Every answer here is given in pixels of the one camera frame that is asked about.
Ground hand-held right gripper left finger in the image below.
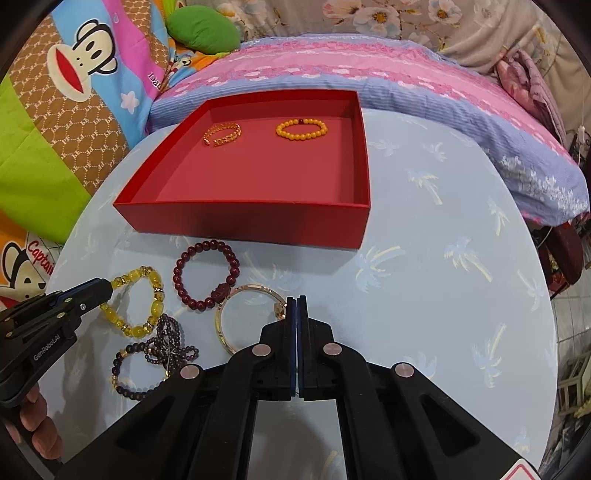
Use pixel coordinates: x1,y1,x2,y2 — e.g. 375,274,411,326
55,296,296,480

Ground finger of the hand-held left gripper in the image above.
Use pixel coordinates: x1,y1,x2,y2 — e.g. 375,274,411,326
46,278,115,303
62,289,115,321

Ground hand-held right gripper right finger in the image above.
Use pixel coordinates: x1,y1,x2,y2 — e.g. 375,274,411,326
295,295,539,480

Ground yellow bead bracelet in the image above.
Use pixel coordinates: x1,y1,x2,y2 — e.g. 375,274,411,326
98,265,165,340

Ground dark bead bracelet gold accents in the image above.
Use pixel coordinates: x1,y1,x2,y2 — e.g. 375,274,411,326
111,340,171,398

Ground thin gold bangle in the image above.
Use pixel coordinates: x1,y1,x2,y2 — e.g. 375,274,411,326
215,285,288,357

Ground purple bead string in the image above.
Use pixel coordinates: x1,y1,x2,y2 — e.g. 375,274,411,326
145,314,200,379

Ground dark red bead bracelet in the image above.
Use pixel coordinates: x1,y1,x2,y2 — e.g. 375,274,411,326
173,239,241,312

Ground red cardboard box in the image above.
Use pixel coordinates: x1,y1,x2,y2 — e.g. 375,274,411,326
112,89,372,250

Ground person's left hand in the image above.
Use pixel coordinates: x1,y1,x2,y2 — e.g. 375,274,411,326
4,384,64,461

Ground cartoon monkey blanket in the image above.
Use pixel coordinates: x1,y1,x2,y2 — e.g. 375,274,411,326
0,0,218,324

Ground pale plastic rack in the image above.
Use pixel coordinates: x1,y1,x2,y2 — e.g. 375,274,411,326
556,355,591,416

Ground green pillow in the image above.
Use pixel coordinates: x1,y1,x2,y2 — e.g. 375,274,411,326
166,4,241,55

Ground dark red stool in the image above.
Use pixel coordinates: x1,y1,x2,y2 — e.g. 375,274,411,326
538,222,585,284

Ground pink purple striped pillow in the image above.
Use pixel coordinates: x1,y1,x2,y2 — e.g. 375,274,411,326
147,34,587,227

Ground grey floral sheet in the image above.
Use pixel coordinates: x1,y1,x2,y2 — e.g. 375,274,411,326
185,0,578,139

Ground pink folded cloth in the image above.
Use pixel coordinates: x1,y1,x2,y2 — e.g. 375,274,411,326
496,50,568,144

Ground gold chain bracelet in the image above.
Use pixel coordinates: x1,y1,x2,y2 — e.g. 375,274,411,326
202,122,242,148

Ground orange bead bracelet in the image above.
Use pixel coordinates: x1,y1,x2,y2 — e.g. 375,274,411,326
276,118,329,139

